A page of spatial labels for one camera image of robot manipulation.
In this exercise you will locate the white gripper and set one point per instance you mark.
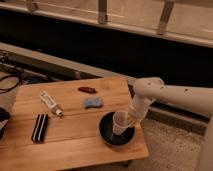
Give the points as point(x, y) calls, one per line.
point(137, 110)

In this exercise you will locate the white ceramic cup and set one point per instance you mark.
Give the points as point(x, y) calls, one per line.
point(121, 122)

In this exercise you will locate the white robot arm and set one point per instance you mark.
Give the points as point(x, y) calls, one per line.
point(194, 99)

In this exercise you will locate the black ceramic bowl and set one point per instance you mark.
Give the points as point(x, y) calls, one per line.
point(106, 132)

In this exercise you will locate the blue sponge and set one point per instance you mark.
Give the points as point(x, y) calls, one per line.
point(93, 102)

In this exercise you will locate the small dark red object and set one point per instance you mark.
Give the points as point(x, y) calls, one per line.
point(87, 90)

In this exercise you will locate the white tube with cap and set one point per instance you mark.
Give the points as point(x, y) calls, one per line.
point(50, 103)

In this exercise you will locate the black striped rectangular block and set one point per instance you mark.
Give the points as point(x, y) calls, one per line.
point(40, 128)

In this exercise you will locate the dark object at left edge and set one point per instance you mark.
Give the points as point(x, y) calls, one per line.
point(4, 118)

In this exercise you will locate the metal railing bracket right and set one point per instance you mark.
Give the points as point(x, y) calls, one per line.
point(165, 16)

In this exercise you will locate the metal railing bracket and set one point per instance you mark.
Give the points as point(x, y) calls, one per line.
point(102, 11)
point(165, 16)

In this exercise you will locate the metal railing bracket middle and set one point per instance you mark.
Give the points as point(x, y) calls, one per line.
point(102, 11)

